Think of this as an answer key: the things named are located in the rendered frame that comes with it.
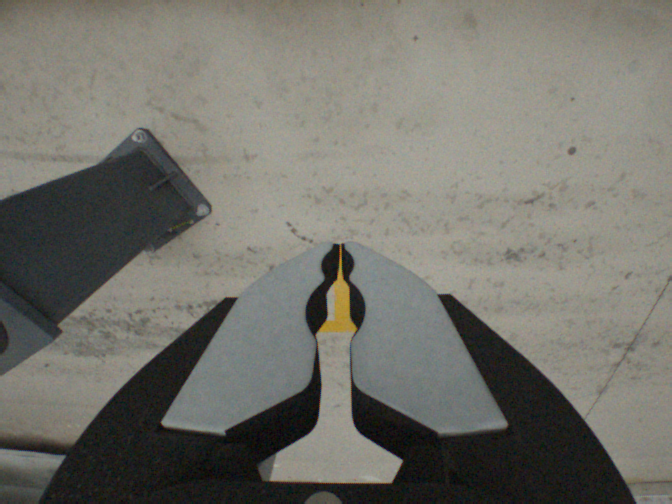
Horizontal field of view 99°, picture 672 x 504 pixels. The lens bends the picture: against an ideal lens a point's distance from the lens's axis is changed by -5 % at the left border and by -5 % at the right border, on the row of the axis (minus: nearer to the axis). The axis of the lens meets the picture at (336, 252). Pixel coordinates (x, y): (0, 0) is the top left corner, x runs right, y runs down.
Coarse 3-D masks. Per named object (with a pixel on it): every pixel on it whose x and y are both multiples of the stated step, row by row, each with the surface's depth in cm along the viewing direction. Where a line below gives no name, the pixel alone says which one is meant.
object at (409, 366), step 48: (384, 288) 9; (432, 288) 9; (384, 336) 7; (432, 336) 7; (384, 384) 6; (432, 384) 6; (480, 384) 6; (384, 432) 6; (432, 432) 5; (480, 432) 5
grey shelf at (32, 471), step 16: (0, 464) 176; (16, 464) 174; (32, 464) 172; (48, 464) 171; (0, 480) 188; (16, 480) 186; (32, 480) 184; (48, 480) 182; (0, 496) 185; (16, 496) 185; (32, 496) 186
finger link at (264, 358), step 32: (320, 256) 11; (256, 288) 9; (288, 288) 9; (320, 288) 9; (224, 320) 8; (256, 320) 8; (288, 320) 8; (320, 320) 10; (224, 352) 7; (256, 352) 7; (288, 352) 7; (192, 384) 6; (224, 384) 6; (256, 384) 6; (288, 384) 6; (320, 384) 7; (192, 416) 6; (224, 416) 6; (256, 416) 6; (288, 416) 6; (256, 448) 6
